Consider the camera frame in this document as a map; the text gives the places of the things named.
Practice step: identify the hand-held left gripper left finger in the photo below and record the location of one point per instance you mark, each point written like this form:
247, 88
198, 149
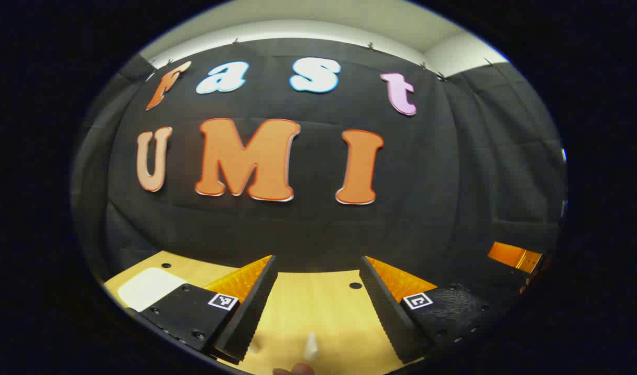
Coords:
253, 312

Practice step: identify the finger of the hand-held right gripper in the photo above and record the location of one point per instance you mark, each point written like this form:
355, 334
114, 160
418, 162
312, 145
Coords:
513, 257

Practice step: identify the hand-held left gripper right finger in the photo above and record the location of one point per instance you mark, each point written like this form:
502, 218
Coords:
388, 312

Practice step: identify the frosted white tube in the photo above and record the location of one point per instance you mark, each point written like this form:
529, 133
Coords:
311, 349

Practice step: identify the pale yellow suitcase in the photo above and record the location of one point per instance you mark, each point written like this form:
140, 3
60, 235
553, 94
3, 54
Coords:
146, 289

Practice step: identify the black backdrop cloth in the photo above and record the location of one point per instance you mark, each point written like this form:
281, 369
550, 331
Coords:
308, 224

